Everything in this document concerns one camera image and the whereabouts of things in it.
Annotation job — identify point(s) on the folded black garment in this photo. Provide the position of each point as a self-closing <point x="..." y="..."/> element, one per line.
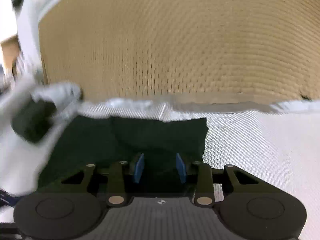
<point x="32" y="122"/>

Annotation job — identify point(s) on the brown cardboard box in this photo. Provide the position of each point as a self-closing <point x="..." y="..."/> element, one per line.
<point x="10" y="52"/>

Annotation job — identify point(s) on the folded grey garment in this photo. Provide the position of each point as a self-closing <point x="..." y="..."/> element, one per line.
<point x="57" y="92"/>

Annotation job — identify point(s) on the black white printed t-shirt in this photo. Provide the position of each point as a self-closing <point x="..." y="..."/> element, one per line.
<point x="150" y="135"/>

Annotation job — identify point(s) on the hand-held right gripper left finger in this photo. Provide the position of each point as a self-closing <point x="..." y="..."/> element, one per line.
<point x="139" y="167"/>

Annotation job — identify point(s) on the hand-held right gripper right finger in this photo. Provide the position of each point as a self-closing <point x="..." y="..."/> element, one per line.
<point x="181" y="167"/>

